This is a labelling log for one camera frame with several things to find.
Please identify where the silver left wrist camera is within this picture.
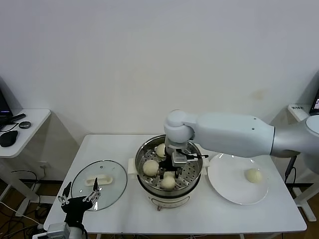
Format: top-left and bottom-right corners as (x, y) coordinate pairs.
(47, 222), (72, 237)

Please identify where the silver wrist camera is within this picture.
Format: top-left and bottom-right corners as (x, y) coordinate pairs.
(47, 222), (72, 237)
(171, 152), (188, 166)

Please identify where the black floor cable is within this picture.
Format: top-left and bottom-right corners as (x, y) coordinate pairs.
(11, 170), (42, 207)

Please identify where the stainless steel steamer pot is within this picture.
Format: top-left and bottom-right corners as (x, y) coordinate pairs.
(128, 134), (210, 192)

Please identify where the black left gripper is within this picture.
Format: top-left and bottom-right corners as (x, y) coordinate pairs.
(57, 177), (102, 226)

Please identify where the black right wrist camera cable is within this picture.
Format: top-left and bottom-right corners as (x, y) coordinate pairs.
(184, 153), (209, 160)

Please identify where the glass pot lid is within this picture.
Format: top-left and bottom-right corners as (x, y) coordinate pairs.
(71, 159), (128, 212)

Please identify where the white side table with mouse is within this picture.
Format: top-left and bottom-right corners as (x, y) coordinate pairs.
(0, 109), (52, 217)

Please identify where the white round plate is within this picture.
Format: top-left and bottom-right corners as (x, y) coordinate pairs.
(207, 152), (269, 205)

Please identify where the black computer mouse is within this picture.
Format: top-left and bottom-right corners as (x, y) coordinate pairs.
(0, 130), (19, 148)

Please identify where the black laptop with purple screen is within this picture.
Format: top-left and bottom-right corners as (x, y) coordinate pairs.
(0, 87), (13, 125)

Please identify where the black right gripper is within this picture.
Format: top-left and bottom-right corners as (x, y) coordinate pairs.
(159, 160), (184, 181)

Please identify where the black laptop with white windows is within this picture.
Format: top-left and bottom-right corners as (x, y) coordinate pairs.
(310, 87), (319, 117)

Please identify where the black remote stick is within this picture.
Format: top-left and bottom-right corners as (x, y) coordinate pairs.
(9, 114), (27, 123)

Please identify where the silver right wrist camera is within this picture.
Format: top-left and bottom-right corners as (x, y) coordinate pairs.
(171, 152), (188, 166)

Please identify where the white electric cooker base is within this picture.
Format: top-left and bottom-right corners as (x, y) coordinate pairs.
(128, 159), (209, 212)

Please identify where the white side table with label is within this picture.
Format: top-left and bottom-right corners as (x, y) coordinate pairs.
(288, 103), (319, 222)

